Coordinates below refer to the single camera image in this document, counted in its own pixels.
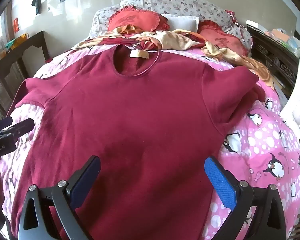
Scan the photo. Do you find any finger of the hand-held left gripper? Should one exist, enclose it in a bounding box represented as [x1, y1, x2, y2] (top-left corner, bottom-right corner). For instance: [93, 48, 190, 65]
[8, 118, 36, 138]
[0, 116, 13, 133]

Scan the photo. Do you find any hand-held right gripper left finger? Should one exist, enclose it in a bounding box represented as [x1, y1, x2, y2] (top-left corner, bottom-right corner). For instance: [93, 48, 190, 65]
[18, 155, 101, 240]

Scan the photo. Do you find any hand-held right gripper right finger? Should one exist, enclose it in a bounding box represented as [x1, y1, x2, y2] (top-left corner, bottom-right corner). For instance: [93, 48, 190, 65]
[204, 156, 287, 240]

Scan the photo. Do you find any maroon shirt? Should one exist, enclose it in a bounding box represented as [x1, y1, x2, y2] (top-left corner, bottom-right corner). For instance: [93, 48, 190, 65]
[10, 44, 266, 240]

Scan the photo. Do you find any dark wooden cabinet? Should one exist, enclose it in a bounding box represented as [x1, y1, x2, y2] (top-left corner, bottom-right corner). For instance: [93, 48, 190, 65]
[0, 31, 50, 121]

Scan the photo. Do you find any pink penguin print blanket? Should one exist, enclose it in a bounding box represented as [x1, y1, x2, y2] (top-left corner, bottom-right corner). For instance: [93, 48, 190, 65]
[0, 46, 300, 240]

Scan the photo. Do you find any dark hanging cloth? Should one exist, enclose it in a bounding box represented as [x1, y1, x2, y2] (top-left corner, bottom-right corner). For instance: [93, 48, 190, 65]
[31, 0, 42, 15]

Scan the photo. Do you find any dark carved wooden nightstand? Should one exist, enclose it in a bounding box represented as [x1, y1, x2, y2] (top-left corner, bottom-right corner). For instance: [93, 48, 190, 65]
[246, 25, 300, 103]

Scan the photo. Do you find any red heart ruffled cushion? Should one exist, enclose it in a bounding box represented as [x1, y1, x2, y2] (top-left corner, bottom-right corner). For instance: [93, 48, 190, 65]
[107, 5, 171, 34]
[197, 20, 248, 56]

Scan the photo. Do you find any clutter on nightstand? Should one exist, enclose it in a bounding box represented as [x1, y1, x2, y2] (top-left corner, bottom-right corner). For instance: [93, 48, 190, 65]
[264, 27, 300, 53]

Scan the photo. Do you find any white pillow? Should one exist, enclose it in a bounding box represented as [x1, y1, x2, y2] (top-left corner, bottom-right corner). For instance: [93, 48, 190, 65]
[162, 12, 200, 33]

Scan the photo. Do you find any floral grey pillow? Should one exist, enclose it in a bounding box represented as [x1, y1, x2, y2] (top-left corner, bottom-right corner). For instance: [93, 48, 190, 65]
[89, 0, 251, 55]

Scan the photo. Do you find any red wall paper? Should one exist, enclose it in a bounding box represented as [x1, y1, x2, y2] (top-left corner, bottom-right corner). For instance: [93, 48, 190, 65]
[12, 17, 21, 33]

